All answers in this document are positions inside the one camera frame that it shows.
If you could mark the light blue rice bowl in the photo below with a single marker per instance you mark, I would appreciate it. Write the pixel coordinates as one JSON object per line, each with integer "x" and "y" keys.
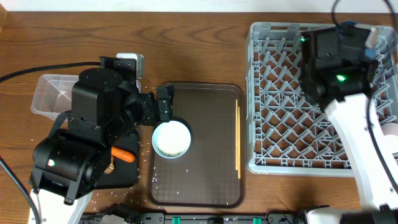
{"x": 171, "y": 139}

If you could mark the wooden chopstick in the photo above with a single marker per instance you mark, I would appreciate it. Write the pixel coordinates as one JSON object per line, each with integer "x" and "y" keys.
{"x": 239, "y": 145}
{"x": 236, "y": 136}

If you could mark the clear plastic bin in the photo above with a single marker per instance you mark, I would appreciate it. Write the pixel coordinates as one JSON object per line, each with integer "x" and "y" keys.
{"x": 49, "y": 96}

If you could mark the black tray bin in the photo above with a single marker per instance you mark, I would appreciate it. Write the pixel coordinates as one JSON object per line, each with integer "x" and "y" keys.
{"x": 124, "y": 174}

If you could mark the brown serving tray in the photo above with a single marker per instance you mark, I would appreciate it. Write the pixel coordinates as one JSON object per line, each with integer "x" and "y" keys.
{"x": 205, "y": 175}

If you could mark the wooden chopstick left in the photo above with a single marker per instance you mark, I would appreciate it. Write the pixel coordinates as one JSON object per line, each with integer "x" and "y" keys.
{"x": 236, "y": 136}

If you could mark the orange carrot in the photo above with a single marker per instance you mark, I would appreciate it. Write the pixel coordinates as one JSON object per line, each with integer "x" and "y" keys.
{"x": 123, "y": 155}

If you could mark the wooden chopstick right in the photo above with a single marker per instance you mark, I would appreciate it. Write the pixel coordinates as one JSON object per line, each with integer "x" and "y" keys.
{"x": 239, "y": 145}

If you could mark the black rail at table edge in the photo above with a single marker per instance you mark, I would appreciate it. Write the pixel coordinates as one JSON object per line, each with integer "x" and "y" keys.
{"x": 160, "y": 218}

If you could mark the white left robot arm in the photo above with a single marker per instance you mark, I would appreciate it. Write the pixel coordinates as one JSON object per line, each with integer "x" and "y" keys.
{"x": 76, "y": 157}

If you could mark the pink cup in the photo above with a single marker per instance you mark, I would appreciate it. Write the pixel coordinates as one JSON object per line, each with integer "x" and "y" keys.
{"x": 390, "y": 136}

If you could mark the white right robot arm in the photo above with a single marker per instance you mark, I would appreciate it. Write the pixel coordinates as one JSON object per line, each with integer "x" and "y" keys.
{"x": 339, "y": 64}

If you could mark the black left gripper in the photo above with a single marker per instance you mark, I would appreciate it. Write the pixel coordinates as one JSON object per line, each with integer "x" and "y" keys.
{"x": 167, "y": 101}

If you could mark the grey dishwasher rack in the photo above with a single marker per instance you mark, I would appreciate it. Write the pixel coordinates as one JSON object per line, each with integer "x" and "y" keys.
{"x": 286, "y": 134}

